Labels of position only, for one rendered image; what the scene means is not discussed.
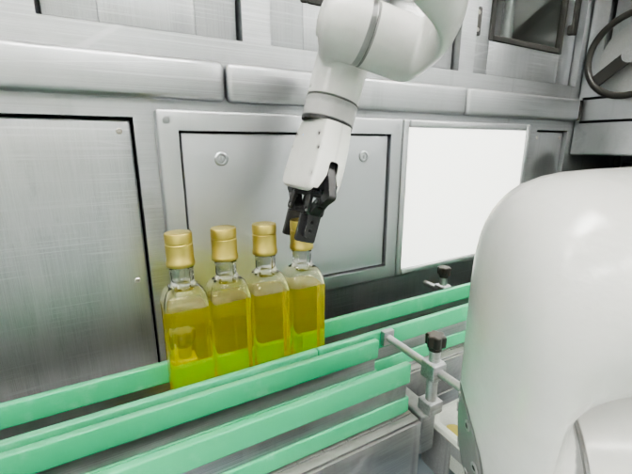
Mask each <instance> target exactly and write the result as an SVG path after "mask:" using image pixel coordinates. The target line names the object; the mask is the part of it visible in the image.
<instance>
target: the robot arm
mask: <svg viewBox="0 0 632 474"><path fill-rule="evenodd" d="M413 2H414V3H415V4H416V5H417V6H418V7H419V9H420V10H421V11H422V12H423V13H424V14H425V15H426V16H424V17H419V16H417V15H415V14H412V13H410V12H408V11H406V10H403V9H401V8H397V7H395V6H392V5H391V4H389V3H386V2H384V1H381V0H323V2H322V5H321V9H320V10H319V14H318V18H317V24H316V36H317V37H318V45H319V49H318V53H317V56H316V60H315V64H314V68H313V72H312V75H311V79H310V83H309V87H308V95H307V97H306V101H305V105H304V109H303V113H302V117H301V119H302V120H303V121H302V122H301V124H300V126H299V129H298V131H297V134H296V136H295V139H294V141H293V144H292V149H291V152H290V155H289V159H288V162H287V165H286V168H285V172H284V175H283V182H284V184H285V185H287V186H288V191H289V196H290V199H289V202H288V211H287V214H286V218H285V222H284V226H283V230H282V233H284V234H286V235H290V220H291V219H293V218H298V217H299V219H298V223H297V227H296V231H295V234H294V240H296V241H299V242H304V243H310V244H313V243H314V242H315V238H316V234H317V230H318V227H319V224H320V220H321V217H323V216H324V210H325V209H326V208H327V207H328V205H330V204H331V203H333V202H334V201H335V200H336V198H337V193H338V191H339V189H340V184H341V180H342V177H343V173H344V169H345V165H346V160H347V155H348V150H349V145H350V138H351V131H352V130H353V126H354V122H355V118H356V112H357V108H358V105H359V101H360V97H361V94H362V90H363V87H364V83H365V80H366V76H367V72H368V71H369V72H372V73H374V74H377V75H380V76H382V77H385V78H387V79H390V80H393V81H397V82H407V81H410V80H413V79H415V78H417V77H418V76H420V75H421V74H422V73H424V72H425V71H427V70H428V69H429V68H430V67H432V66H433V64H434V63H436V62H437V61H438V60H439V59H440V58H441V57H442V56H443V55H444V54H445V53H446V52H447V51H448V49H449V48H450V46H451V44H452V43H453V41H454V39H455V37H456V35H457V33H458V31H459V29H460V27H461V25H462V22H463V20H464V18H465V15H466V9H467V4H468V0H413ZM302 195H304V197H303V198H302ZM313 198H316V199H315V200H314V201H313V202H312V200H313ZM456 411H458V415H457V424H458V436H457V446H458V447H459V450H460V455H461V461H462V465H463V469H464V472H465V474H632V166H631V167H614V168H598V169H585V170H575V171H564V172H559V173H554V174H549V175H544V176H541V177H539V178H536V179H533V180H531V181H528V182H524V183H521V184H519V185H517V186H516V187H515V188H513V189H512V190H511V191H509V192H508V193H507V194H506V195H504V196H503V197H502V198H501V200H500V201H499V202H498V203H497V204H496V206H495V207H494V208H493V209H492V211H491V212H490V214H489V215H488V217H487V218H486V220H485V222H484V224H483V227H482V231H481V234H480V236H479V240H478V243H477V247H476V251H475V257H474V262H473V269H472V275H471V282H470V291H469V300H468V309H467V318H466V335H465V344H464V353H463V362H462V370H461V379H460V389H459V402H457V408H456Z"/></svg>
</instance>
